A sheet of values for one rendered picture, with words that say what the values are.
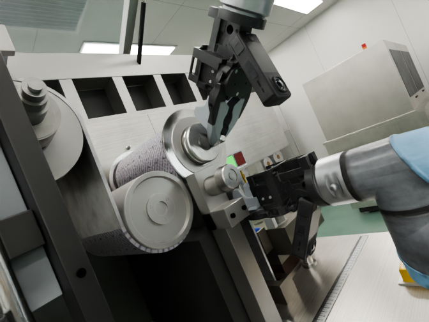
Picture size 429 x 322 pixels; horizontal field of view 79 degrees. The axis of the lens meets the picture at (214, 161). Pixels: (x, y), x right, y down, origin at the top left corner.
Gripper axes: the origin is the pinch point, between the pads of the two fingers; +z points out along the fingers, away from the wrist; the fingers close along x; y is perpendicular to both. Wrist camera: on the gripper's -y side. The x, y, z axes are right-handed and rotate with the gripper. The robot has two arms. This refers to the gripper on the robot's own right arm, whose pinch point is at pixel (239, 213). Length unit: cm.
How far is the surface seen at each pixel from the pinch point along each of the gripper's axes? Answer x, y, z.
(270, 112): -80, 24, 30
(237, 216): 10.1, 2.6, -9.5
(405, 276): -6.5, -17.7, -23.2
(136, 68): -13, 51, 30
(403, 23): -444, 88, -5
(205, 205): 12.1, 6.0, -5.6
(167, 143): 12.4, 17.9, -3.2
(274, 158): -350, -20, 216
